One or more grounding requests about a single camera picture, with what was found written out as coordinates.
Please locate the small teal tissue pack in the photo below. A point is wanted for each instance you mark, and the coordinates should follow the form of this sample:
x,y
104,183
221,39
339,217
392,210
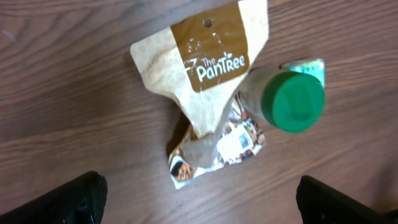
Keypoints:
x,y
311,66

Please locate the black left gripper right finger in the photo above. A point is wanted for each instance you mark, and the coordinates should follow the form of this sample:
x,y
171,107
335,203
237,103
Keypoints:
x,y
319,203

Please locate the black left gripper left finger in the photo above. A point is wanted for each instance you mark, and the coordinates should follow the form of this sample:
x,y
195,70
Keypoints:
x,y
81,200

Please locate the green lid jar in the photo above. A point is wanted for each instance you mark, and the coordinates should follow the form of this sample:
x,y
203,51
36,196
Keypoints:
x,y
291,101

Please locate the brown mushroom snack bag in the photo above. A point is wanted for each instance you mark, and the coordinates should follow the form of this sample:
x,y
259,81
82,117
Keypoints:
x,y
199,63

